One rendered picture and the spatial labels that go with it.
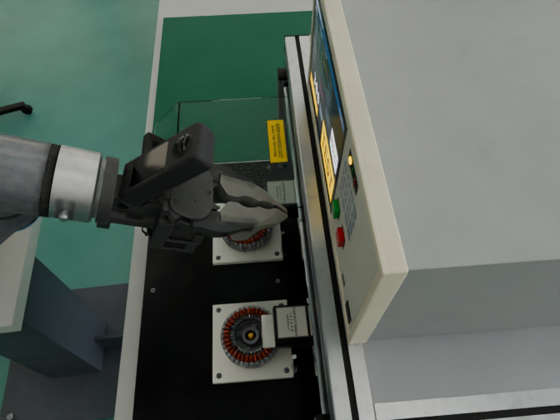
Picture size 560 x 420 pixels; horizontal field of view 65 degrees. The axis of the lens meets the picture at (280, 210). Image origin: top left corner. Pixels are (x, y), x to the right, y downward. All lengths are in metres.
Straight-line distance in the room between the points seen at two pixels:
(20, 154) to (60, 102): 2.12
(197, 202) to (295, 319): 0.39
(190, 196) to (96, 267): 1.48
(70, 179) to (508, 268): 0.40
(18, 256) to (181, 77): 0.64
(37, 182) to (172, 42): 1.08
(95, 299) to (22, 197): 1.41
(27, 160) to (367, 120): 0.32
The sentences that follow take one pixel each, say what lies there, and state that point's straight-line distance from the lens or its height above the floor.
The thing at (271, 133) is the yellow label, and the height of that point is 1.07.
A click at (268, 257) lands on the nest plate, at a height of 0.78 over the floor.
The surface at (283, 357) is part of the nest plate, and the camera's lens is 0.88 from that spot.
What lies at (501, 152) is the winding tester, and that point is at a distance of 0.47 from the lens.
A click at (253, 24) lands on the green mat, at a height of 0.75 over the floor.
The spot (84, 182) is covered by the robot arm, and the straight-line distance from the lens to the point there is 0.47.
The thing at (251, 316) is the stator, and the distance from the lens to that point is 0.87.
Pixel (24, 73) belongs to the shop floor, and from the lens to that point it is 2.85.
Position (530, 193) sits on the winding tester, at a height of 1.32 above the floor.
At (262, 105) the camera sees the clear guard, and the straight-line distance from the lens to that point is 0.82.
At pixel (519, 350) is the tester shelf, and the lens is 0.61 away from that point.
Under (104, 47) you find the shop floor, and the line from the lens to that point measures 2.85.
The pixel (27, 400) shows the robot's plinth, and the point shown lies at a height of 0.02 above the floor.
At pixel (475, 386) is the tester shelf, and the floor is 1.11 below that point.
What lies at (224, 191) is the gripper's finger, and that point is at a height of 1.22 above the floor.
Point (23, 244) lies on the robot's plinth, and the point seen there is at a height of 0.75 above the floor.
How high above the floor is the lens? 1.64
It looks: 58 degrees down
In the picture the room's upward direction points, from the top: straight up
